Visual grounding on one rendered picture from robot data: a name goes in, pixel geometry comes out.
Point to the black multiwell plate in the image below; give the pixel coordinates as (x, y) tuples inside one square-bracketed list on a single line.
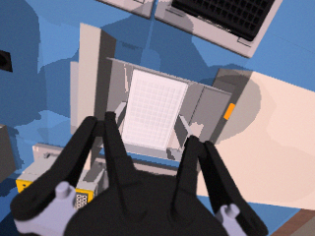
[(242, 18)]

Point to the blue open-top bin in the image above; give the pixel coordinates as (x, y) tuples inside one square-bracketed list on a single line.
[(8, 190)]

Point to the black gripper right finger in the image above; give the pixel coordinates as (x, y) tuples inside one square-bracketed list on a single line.
[(228, 205)]

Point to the blue bench mat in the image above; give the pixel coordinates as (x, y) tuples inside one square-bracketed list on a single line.
[(43, 37)]

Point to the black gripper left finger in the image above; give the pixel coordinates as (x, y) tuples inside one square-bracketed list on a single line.
[(46, 205)]

